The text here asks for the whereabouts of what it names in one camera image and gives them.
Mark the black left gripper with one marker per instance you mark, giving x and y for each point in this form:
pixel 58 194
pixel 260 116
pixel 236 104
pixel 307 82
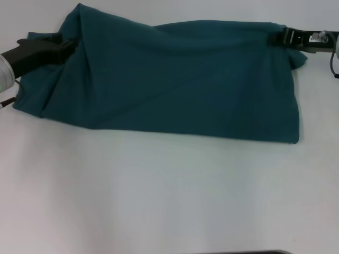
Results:
pixel 37 53

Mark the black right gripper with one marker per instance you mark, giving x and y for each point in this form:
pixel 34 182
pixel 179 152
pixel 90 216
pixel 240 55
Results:
pixel 312 39

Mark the teal T-shirt with white print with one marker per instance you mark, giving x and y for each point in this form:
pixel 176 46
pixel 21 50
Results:
pixel 172 79

